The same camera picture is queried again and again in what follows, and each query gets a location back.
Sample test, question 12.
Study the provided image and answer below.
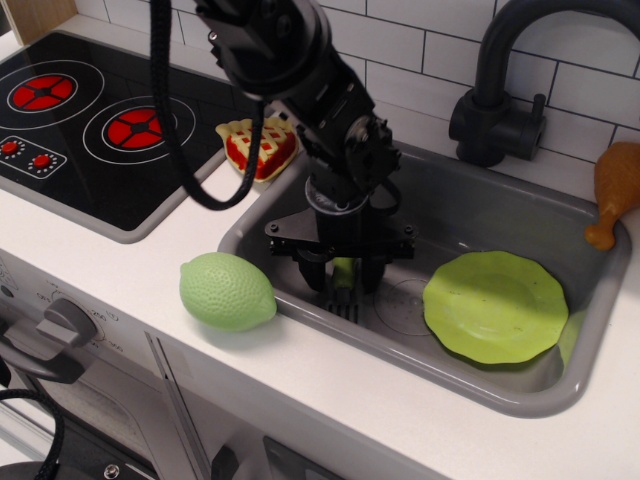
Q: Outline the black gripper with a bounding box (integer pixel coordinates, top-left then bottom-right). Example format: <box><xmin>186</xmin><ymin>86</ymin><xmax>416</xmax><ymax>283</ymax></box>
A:
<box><xmin>264</xmin><ymin>204</ymin><xmax>418</xmax><ymax>294</ymax></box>

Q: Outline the wooden side panel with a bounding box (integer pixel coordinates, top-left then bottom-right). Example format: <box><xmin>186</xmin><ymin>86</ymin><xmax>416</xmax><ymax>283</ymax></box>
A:
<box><xmin>1</xmin><ymin>0</ymin><xmax>77</xmax><ymax>46</ymax></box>

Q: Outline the brown toy chicken drumstick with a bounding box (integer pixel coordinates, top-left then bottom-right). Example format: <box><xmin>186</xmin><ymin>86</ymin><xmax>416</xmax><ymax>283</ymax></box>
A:
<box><xmin>584</xmin><ymin>142</ymin><xmax>639</xmax><ymax>251</ymax></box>

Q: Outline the black braided cable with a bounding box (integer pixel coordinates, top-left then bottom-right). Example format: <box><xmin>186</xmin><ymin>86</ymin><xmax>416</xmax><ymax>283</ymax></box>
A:
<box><xmin>148</xmin><ymin>0</ymin><xmax>266</xmax><ymax>211</ymax></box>

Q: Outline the green handled grey spatula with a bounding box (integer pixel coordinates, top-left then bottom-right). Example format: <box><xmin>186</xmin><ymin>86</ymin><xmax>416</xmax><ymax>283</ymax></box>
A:
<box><xmin>325</xmin><ymin>257</ymin><xmax>359</xmax><ymax>324</ymax></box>

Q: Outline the grey plastic sink basin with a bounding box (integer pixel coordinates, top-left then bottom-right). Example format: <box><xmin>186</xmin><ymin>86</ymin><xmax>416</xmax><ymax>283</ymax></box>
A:
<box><xmin>220</xmin><ymin>145</ymin><xmax>631</xmax><ymax>418</ymax></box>

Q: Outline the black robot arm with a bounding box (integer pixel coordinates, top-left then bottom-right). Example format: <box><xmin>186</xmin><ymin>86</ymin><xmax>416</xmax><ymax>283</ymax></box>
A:
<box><xmin>197</xmin><ymin>1</ymin><xmax>415</xmax><ymax>293</ymax></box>

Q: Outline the toy pie slice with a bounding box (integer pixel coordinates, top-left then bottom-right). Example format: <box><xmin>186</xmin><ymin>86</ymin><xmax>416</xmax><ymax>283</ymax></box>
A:
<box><xmin>215</xmin><ymin>117</ymin><xmax>299</xmax><ymax>183</ymax></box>

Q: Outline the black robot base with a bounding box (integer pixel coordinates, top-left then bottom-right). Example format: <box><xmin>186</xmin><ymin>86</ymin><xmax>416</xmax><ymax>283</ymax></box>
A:
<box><xmin>0</xmin><ymin>387</ymin><xmax>156</xmax><ymax>480</ymax></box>

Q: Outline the black toy stovetop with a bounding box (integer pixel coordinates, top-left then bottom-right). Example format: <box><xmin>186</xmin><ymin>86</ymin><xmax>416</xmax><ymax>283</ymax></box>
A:
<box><xmin>0</xmin><ymin>30</ymin><xmax>280</xmax><ymax>245</ymax></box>

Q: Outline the grey oven door handle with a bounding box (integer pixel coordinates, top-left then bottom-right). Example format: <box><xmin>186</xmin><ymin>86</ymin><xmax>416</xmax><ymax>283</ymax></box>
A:
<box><xmin>1</xmin><ymin>320</ymin><xmax>86</xmax><ymax>384</ymax></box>

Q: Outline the green plastic plate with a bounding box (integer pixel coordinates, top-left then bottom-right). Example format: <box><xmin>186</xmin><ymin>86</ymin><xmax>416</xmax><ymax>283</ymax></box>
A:
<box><xmin>423</xmin><ymin>251</ymin><xmax>569</xmax><ymax>365</ymax></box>

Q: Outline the grey oven knob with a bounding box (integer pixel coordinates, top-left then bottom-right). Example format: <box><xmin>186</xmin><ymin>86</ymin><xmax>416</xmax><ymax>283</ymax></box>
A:
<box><xmin>36</xmin><ymin>298</ymin><xmax>98</xmax><ymax>348</ymax></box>

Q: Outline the green toy lime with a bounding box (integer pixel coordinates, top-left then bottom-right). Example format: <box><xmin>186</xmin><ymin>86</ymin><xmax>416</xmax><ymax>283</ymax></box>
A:
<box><xmin>179</xmin><ymin>252</ymin><xmax>277</xmax><ymax>332</ymax></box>

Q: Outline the black faucet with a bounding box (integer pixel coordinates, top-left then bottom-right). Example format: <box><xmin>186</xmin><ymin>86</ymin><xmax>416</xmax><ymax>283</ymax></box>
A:
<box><xmin>449</xmin><ymin>0</ymin><xmax>639</xmax><ymax>167</ymax></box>

